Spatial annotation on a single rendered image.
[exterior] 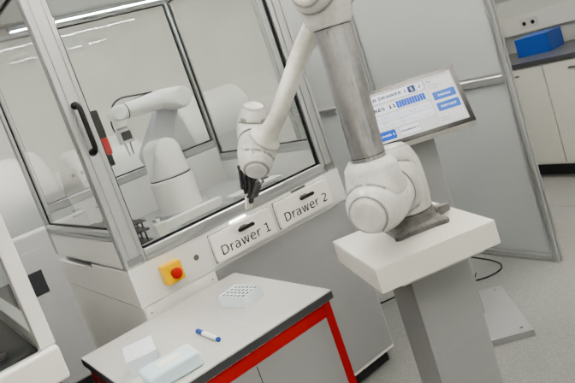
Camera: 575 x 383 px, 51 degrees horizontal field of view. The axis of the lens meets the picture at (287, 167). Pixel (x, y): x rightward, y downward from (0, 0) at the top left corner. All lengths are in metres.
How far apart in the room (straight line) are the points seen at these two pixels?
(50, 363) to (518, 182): 2.49
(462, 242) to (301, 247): 0.92
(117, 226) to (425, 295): 1.05
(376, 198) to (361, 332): 1.26
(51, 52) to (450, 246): 1.40
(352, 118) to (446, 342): 0.78
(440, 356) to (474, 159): 1.77
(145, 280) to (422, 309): 0.95
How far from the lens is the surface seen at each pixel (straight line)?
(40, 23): 2.16
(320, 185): 2.56
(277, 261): 2.46
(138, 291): 2.19
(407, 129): 2.68
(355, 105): 1.63
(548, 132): 4.83
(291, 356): 1.82
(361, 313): 2.77
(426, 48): 3.54
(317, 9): 1.58
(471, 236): 1.80
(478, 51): 3.33
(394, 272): 1.71
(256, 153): 1.82
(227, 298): 2.00
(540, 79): 4.73
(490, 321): 2.99
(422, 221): 1.87
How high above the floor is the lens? 1.44
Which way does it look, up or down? 9 degrees down
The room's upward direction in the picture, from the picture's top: 19 degrees counter-clockwise
